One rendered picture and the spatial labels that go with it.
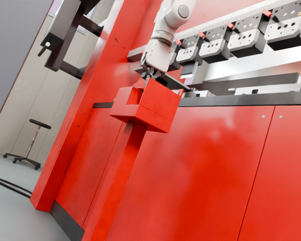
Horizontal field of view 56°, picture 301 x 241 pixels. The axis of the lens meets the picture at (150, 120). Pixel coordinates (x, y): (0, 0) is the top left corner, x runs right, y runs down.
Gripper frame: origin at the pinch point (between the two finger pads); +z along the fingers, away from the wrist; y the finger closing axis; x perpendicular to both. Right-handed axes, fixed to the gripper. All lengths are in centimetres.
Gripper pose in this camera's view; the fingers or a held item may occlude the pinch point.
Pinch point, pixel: (149, 82)
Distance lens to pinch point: 105.0
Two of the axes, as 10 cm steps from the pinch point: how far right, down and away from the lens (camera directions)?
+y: -7.8, -3.0, -5.5
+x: 5.6, 0.4, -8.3
